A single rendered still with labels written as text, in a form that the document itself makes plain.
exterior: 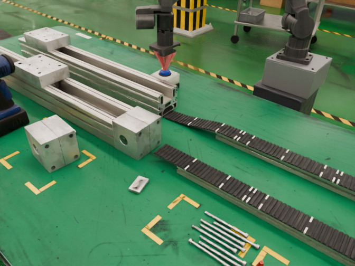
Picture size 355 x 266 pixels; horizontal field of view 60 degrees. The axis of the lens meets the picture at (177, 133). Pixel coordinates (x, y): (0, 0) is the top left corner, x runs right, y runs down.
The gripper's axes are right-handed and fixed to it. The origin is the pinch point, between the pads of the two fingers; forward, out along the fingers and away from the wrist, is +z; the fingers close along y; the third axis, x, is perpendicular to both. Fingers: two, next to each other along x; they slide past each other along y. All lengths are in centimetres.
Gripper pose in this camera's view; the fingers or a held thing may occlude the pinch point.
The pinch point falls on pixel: (165, 68)
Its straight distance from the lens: 116.1
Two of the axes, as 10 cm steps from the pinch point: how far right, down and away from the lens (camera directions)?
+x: 7.9, 3.8, -4.8
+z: -0.3, 8.1, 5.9
